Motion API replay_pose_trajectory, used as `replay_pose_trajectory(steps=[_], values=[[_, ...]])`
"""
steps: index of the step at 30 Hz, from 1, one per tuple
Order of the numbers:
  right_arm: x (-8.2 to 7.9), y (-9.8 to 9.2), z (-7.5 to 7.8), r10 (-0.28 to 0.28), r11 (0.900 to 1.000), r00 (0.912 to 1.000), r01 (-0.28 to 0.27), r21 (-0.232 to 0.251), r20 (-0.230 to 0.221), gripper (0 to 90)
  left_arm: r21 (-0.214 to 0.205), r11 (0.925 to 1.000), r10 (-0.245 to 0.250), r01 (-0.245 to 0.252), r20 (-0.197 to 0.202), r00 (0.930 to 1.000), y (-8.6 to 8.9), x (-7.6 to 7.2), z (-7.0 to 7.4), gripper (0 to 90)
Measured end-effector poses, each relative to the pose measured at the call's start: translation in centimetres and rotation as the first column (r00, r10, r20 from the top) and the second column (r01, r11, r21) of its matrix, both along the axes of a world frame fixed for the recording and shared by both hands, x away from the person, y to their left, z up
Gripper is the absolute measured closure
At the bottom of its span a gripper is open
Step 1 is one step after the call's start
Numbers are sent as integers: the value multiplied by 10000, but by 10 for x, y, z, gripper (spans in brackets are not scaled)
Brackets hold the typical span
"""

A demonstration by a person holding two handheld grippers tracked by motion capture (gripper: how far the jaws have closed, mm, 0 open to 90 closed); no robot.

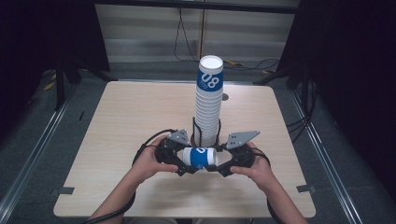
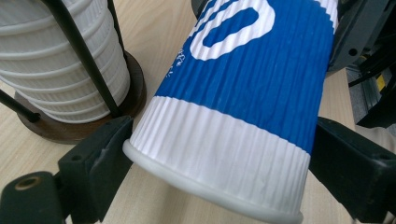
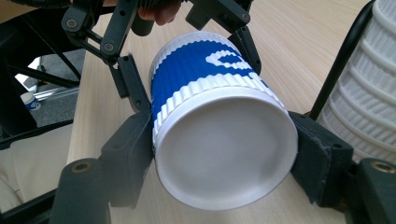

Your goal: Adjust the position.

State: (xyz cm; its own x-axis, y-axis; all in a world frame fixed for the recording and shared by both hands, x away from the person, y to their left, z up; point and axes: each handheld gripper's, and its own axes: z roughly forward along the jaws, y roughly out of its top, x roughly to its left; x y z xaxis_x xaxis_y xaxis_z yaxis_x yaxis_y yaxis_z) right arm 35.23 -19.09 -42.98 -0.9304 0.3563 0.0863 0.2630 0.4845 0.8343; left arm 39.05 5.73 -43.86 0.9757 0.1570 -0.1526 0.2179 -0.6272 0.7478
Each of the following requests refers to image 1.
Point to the black stand leg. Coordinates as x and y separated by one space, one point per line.
271 77

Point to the black overhead beam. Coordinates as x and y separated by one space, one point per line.
186 5

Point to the person's right hand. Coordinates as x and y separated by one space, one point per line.
260 174

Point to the round table grommet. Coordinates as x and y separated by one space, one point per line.
226 97

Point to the grey tape piece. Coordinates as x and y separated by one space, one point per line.
65 190
305 188

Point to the stack of white paper cups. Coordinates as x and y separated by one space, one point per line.
208 105

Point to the person's left hand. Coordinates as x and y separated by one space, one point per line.
144 165

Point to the black metal stand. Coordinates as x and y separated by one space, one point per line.
59 90

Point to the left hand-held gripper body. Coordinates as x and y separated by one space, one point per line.
179 137

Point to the black curtain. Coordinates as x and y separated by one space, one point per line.
31 37
358 62

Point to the metal floor rail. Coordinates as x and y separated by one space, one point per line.
330 168
31 158

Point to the blue banded paper cup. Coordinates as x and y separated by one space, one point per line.
199 157

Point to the yellow floor tape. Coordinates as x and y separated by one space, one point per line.
233 63
49 86

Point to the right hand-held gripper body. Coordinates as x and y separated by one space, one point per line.
239 139

